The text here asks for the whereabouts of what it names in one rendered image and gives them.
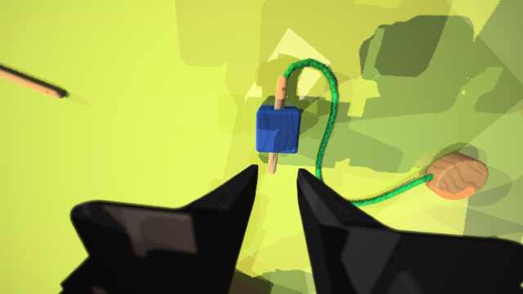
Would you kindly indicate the blue block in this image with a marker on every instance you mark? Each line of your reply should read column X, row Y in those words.
column 277, row 130

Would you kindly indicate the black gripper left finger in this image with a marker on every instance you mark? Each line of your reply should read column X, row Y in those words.
column 205, row 236

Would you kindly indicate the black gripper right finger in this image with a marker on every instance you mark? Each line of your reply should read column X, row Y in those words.
column 350, row 252

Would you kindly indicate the round wooden button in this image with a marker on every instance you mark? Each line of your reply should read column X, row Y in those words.
column 457, row 176

